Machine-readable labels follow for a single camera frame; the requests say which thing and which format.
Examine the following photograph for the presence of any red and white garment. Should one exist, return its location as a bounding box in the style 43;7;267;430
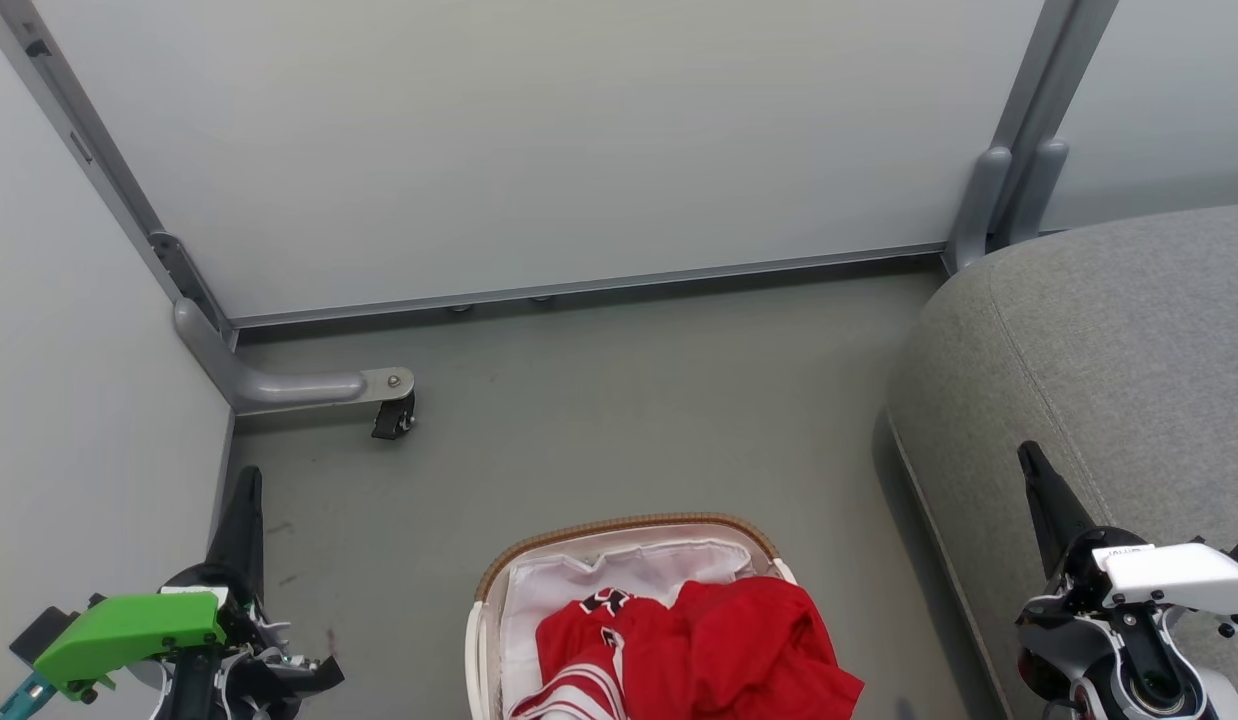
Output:
619;577;865;720

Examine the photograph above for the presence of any wide white partition panel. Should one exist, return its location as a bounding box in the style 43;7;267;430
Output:
29;0;1045;323

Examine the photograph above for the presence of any grey partition bottom rail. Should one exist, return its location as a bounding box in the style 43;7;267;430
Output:
229;243;948;331

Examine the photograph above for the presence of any grey partition foot bracket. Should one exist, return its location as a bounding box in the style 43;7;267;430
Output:
1004;138;1070;247
942;145;1013;275

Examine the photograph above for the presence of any wicker laundry basket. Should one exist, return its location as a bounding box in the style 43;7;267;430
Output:
466;513;800;720

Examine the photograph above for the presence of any white basket liner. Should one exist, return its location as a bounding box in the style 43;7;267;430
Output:
499;540;780;720

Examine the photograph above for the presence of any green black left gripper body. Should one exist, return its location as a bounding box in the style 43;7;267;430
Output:
34;563;345;720

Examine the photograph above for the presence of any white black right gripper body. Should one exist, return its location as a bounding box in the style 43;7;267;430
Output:
1054;526;1238;671

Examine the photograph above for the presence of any grey fabric sofa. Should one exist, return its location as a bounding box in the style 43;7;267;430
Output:
884;203;1238;720

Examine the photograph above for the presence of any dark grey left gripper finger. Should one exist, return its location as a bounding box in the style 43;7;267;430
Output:
207;465;267;606

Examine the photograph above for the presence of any grey partition foot with caster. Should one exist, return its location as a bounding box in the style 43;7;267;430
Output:
174;298;417;416

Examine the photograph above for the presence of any grey double partition post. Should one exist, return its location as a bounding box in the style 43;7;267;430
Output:
984;0;1120;251

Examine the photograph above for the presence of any grey partition post with slots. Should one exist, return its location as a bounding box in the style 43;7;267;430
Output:
0;0;238;351

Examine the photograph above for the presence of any red white striped jersey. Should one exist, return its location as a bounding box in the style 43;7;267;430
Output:
509;588;680;720

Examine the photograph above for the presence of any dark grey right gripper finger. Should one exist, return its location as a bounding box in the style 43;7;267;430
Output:
1017;440;1100;583

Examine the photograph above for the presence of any teal cable connector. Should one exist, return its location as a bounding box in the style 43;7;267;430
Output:
0;670;58;720

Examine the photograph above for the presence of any black caster wheel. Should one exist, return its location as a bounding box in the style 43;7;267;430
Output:
371;393;418;442

